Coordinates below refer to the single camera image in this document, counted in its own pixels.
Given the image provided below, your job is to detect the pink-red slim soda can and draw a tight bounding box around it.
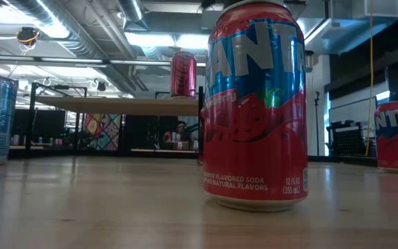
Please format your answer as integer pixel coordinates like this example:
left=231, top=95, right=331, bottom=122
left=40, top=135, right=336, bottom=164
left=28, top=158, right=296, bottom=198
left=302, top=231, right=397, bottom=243
left=170, top=50, right=198, bottom=100

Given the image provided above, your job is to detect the red Fanta strawberry can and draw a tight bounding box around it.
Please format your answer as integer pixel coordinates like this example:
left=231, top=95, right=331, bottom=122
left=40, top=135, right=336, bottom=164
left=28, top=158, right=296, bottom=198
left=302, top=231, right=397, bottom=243
left=373, top=100, right=398, bottom=175
left=201, top=0, right=310, bottom=212

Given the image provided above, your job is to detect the wooden shelf board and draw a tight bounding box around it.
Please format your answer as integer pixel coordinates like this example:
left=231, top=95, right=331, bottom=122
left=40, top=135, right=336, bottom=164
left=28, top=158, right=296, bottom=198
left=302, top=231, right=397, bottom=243
left=35, top=95, right=200, bottom=117

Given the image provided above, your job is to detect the colourful patterned panel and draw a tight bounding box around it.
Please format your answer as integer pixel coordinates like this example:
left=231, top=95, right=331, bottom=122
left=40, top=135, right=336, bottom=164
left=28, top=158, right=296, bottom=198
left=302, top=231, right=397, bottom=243
left=83, top=113, right=122, bottom=151

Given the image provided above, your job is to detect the black tripod stand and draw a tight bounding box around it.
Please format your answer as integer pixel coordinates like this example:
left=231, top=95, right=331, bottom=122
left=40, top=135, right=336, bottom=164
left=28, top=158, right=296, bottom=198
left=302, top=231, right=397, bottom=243
left=313, top=91, right=321, bottom=157

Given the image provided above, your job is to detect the black monitor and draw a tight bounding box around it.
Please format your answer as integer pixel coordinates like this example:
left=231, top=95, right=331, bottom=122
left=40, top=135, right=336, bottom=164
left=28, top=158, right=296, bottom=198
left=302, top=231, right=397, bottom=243
left=11, top=109, right=67, bottom=143

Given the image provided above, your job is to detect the black wire cart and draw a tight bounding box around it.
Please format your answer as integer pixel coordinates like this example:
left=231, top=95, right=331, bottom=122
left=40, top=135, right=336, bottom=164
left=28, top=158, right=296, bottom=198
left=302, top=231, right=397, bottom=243
left=325, top=120, right=376, bottom=157

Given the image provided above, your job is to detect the black ceiling cable reel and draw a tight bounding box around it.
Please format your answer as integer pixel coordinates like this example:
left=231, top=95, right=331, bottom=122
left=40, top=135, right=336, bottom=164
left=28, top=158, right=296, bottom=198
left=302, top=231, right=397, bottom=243
left=15, top=26, right=41, bottom=48

